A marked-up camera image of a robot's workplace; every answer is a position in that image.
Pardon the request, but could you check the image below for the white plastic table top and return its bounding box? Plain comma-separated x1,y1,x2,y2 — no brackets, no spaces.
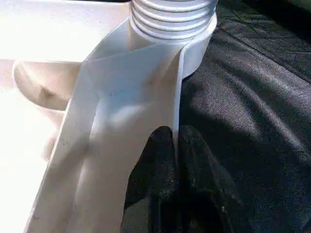
0,0,218,233

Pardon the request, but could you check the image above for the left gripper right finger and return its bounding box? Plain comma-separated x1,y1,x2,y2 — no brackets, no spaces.
177,125,245,233

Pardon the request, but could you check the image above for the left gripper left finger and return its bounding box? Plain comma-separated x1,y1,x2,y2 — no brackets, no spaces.
123,125,178,233

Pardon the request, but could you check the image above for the white plastic table leg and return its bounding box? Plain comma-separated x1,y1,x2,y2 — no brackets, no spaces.
130,0,219,41

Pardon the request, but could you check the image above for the black table mat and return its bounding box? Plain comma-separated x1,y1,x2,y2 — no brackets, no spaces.
178,0,311,233

